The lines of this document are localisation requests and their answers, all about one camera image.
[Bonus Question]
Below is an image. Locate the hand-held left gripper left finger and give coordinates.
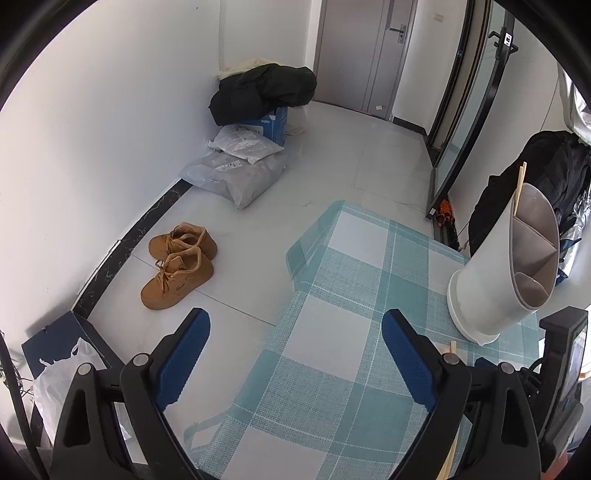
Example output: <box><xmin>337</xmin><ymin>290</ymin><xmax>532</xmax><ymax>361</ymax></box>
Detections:
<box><xmin>50</xmin><ymin>308</ymin><xmax>212</xmax><ymax>480</ymax></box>

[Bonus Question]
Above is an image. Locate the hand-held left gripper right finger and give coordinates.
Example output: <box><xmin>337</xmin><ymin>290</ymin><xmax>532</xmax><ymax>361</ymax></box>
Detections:
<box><xmin>381</xmin><ymin>309</ymin><xmax>542</xmax><ymax>480</ymax></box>

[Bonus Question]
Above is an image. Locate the wooden chopstick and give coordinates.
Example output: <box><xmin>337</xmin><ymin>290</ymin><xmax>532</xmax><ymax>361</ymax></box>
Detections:
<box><xmin>512</xmin><ymin>161</ymin><xmax>527</xmax><ymax>217</ymax></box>
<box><xmin>436</xmin><ymin>342</ymin><xmax>461</xmax><ymax>480</ymax></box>

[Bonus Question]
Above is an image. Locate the white utensil holder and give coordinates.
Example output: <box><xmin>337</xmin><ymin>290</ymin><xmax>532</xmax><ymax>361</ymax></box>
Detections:
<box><xmin>447</xmin><ymin>183</ymin><xmax>560</xmax><ymax>347</ymax></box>

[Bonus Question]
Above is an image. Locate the tan suede shoe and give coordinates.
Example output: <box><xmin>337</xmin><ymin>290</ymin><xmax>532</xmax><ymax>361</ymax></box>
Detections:
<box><xmin>148</xmin><ymin>223</ymin><xmax>218</xmax><ymax>260</ymax></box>
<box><xmin>140</xmin><ymin>246</ymin><xmax>215</xmax><ymax>310</ymax></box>

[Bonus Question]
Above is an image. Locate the teal checkered tablecloth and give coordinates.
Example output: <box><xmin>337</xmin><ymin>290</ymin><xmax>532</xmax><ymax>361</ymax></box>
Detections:
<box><xmin>184</xmin><ymin>199</ymin><xmax>550</xmax><ymax>480</ymax></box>

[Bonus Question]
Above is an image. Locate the silver foil bag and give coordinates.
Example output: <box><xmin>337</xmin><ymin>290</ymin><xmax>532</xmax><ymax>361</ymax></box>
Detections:
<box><xmin>556</xmin><ymin>185</ymin><xmax>591</xmax><ymax>278</ymax></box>

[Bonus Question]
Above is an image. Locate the dark blue flat box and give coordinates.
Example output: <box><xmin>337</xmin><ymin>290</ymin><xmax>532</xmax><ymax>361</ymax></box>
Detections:
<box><xmin>21</xmin><ymin>311</ymin><xmax>116</xmax><ymax>384</ymax></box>

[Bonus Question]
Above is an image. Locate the white plastic bag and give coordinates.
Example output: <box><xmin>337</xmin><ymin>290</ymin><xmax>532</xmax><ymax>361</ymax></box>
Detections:
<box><xmin>32</xmin><ymin>338</ymin><xmax>134</xmax><ymax>444</ymax></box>

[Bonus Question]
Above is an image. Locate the orange tool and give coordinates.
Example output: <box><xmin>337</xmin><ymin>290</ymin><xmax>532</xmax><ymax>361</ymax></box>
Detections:
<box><xmin>434</xmin><ymin>199</ymin><xmax>455</xmax><ymax>227</ymax></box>

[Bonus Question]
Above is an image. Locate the thin black pole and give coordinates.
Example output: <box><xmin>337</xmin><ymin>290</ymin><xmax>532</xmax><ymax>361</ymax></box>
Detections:
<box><xmin>0</xmin><ymin>330</ymin><xmax>49</xmax><ymax>480</ymax></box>

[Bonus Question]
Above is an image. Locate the black backpack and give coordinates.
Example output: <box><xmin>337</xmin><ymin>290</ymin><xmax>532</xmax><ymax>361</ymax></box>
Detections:
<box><xmin>468</xmin><ymin>130</ymin><xmax>591</xmax><ymax>259</ymax></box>

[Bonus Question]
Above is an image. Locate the large grey parcel bag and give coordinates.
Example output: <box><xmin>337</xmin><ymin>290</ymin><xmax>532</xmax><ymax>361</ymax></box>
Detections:
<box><xmin>179</xmin><ymin>151</ymin><xmax>288</xmax><ymax>210</ymax></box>

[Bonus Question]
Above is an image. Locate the small white parcel bag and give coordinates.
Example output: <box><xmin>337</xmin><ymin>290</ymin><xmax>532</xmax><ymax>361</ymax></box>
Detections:
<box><xmin>207</xmin><ymin>124</ymin><xmax>286</xmax><ymax>164</ymax></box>

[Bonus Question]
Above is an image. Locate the grey hanging garment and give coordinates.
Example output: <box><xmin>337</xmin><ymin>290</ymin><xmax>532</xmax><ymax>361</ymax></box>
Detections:
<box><xmin>556</xmin><ymin>62</ymin><xmax>591</xmax><ymax>148</ymax></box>

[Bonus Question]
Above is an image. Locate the black framed glass door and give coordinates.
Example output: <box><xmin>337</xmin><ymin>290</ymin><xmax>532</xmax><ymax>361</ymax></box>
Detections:
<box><xmin>425</xmin><ymin>0</ymin><xmax>518</xmax><ymax>222</ymax></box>

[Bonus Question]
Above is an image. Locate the blue cardboard box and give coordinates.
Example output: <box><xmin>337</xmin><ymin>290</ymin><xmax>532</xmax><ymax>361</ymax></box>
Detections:
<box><xmin>231</xmin><ymin>107</ymin><xmax>289</xmax><ymax>145</ymax></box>

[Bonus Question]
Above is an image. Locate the black jacket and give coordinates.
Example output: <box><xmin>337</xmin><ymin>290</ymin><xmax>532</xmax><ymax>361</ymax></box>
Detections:
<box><xmin>209</xmin><ymin>64</ymin><xmax>318</xmax><ymax>125</ymax></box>

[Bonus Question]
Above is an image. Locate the cream fleece cloth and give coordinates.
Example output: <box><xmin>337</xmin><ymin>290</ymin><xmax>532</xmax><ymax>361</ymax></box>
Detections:
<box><xmin>218</xmin><ymin>56</ymin><xmax>278</xmax><ymax>81</ymax></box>

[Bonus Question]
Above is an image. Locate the grey door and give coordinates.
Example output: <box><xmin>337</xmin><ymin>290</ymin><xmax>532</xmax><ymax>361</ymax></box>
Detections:
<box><xmin>311</xmin><ymin>0</ymin><xmax>419</xmax><ymax>121</ymax></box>

